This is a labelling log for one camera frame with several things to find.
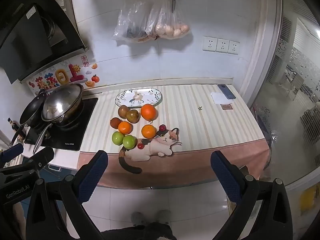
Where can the plastic bag of eggs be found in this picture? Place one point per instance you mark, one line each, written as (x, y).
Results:
(170, 27)

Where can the white paper sheet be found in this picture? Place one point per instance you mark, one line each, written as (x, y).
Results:
(217, 98)

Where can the yellow object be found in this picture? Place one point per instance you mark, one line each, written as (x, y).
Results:
(310, 198)

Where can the person's left forearm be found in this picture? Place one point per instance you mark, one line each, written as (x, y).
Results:
(18, 215)

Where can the red cherry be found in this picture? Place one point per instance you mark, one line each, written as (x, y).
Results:
(162, 128)
(140, 145)

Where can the small brown card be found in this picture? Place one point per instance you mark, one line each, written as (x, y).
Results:
(227, 107)

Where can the large orange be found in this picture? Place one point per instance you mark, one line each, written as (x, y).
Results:
(148, 111)

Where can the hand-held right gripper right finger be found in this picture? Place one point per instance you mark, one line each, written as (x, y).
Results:
(225, 177)

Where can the steel wok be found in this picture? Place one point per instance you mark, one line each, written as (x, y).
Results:
(73, 115)

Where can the striped cat print tablecloth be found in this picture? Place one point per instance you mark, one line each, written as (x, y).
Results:
(200, 130)

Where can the black frying pan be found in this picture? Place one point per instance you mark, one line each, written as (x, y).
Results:
(30, 112)

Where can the oval patterned plate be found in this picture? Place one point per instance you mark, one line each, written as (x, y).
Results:
(150, 96)

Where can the steel wok lid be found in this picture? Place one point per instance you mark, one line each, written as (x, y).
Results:
(61, 102)

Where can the black range hood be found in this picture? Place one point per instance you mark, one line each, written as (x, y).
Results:
(25, 30)

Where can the colourful wall stickers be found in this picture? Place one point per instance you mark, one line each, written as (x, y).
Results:
(62, 76)

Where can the person's dark clothing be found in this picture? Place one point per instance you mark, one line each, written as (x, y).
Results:
(140, 232)

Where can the white wall socket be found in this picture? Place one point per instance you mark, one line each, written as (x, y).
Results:
(209, 43)
(222, 45)
(234, 47)

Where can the dark blue phone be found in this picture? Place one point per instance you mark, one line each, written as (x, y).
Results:
(226, 91)

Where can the small orange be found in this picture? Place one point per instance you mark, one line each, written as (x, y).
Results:
(125, 127)
(148, 131)

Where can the dark sauce bottle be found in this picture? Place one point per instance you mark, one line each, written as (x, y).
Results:
(13, 125)

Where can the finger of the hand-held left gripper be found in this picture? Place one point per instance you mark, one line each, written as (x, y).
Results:
(42, 156)
(11, 152)

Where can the green apple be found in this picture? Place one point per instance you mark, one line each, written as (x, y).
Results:
(129, 142)
(117, 138)

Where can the clear plastic bag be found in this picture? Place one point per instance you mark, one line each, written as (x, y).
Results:
(131, 22)

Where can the black cooktop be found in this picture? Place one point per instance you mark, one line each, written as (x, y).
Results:
(75, 137)

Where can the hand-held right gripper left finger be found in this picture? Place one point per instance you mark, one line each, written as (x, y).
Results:
(93, 172)

